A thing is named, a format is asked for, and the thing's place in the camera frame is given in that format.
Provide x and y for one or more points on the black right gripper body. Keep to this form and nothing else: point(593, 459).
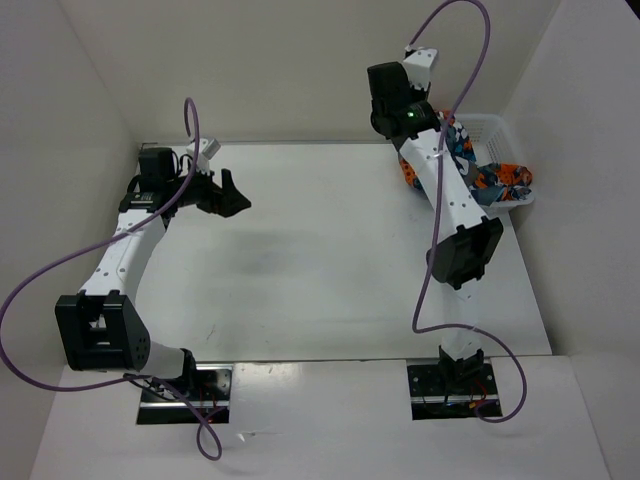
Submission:
point(416, 94)

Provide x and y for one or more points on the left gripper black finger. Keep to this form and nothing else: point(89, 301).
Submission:
point(231, 195)
point(223, 206)

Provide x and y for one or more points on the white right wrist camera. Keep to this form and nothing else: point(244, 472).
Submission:
point(418, 64)

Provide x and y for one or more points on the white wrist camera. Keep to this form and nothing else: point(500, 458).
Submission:
point(202, 153)
point(418, 64)

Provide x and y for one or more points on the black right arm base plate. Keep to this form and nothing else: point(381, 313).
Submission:
point(432, 398)

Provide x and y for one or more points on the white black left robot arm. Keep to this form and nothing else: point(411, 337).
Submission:
point(100, 327)

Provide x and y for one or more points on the white plastic basket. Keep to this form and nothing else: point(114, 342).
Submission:
point(492, 143)

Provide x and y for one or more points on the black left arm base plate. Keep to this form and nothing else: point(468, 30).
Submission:
point(210, 394)

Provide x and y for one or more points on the colourful patterned shorts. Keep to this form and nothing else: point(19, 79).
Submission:
point(491, 183)

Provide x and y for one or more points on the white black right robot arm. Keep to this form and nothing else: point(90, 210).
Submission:
point(464, 237)

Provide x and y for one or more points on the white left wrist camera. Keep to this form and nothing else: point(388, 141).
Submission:
point(202, 153)

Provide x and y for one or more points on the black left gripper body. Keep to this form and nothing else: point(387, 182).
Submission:
point(198, 188)

